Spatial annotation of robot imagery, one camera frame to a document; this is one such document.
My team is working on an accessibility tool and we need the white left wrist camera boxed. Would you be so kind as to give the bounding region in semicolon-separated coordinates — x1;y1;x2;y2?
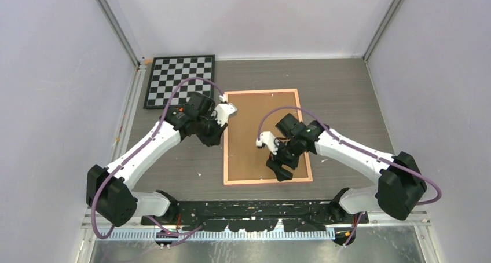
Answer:
212;94;237;127

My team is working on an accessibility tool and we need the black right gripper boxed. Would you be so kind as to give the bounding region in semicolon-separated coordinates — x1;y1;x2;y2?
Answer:
266;137;302;181

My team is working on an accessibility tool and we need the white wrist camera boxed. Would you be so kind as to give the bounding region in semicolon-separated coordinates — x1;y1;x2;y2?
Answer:
212;94;237;127
255;131;279;155

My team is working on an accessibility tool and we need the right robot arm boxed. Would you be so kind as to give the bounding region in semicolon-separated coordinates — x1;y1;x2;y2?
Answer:
255;114;427;223

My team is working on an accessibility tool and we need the black white checkerboard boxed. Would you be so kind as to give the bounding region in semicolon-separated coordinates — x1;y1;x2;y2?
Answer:
143;54;215;109

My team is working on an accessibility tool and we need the aluminium front rail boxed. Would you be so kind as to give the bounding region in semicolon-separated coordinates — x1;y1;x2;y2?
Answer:
80;199;431;230

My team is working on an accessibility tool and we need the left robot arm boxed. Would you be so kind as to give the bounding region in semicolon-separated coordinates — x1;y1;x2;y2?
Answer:
86;92;237;227

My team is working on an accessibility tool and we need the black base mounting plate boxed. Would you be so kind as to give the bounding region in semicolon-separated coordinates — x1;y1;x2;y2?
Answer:
141;200;368;232

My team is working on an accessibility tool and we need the pink photo frame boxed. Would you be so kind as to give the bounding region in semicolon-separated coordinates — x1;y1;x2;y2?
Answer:
223;88;314;186

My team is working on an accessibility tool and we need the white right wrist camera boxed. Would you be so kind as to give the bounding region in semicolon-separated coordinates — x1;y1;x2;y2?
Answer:
255;131;279;155

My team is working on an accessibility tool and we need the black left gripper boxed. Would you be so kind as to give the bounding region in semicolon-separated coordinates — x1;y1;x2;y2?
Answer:
196;111;228;148

